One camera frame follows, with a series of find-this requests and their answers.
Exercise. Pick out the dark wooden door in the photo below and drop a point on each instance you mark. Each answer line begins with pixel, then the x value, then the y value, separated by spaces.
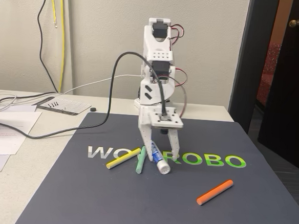
pixel 294 88

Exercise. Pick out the white gripper camera board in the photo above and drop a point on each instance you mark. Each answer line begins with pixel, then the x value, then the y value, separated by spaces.
pixel 173 121

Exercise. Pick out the ruled screw card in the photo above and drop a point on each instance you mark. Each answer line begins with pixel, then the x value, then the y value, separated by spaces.
pixel 70 106

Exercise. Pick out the orange chalk stick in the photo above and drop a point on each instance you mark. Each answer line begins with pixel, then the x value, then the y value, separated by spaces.
pixel 214 192

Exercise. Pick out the green chalk stick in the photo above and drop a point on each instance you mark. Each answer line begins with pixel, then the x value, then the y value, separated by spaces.
pixel 141 161

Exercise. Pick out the dark door frame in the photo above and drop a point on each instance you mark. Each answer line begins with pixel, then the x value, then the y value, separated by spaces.
pixel 248 60

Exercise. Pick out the small black round cap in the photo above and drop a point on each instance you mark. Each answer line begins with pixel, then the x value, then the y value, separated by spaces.
pixel 93 109

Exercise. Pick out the grey printed work mat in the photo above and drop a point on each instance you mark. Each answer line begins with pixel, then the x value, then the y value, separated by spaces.
pixel 107 204

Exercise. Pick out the yellow chalk stick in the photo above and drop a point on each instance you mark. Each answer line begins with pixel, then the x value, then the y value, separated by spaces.
pixel 123 159

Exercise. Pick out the brass door knob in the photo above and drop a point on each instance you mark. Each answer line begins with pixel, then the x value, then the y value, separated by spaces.
pixel 295 23

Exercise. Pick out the blue dry erase marker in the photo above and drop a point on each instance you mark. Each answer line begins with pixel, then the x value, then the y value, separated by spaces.
pixel 161 164

